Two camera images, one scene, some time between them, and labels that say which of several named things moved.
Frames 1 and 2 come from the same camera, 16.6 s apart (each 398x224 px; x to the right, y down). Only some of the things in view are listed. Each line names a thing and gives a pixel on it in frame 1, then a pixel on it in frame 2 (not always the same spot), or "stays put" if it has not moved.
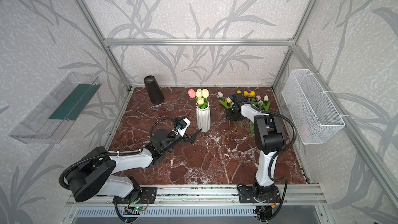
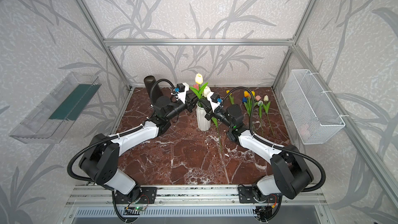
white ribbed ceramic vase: (203, 117) stays put
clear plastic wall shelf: (48, 123) stays put
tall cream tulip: (205, 94) stays put
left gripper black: (185, 135) to (190, 99)
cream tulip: (227, 102) to (199, 80)
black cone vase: (155, 93) stays put
